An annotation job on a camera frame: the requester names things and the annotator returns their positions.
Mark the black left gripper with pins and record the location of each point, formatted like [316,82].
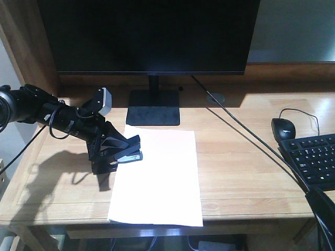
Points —
[103,141]

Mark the black stapler with orange label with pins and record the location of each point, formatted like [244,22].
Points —
[125,154]

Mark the white paper sheet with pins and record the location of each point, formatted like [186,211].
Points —
[163,187]

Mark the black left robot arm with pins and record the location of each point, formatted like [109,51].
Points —
[31,104]

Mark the black computer monitor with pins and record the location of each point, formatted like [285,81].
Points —
[150,38]

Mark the white power strip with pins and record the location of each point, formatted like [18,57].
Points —
[203,242]

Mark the black computer mouse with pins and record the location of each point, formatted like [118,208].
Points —
[282,129]

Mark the black computer keyboard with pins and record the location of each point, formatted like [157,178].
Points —
[312,158]

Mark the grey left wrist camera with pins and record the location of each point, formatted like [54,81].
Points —
[100,103]

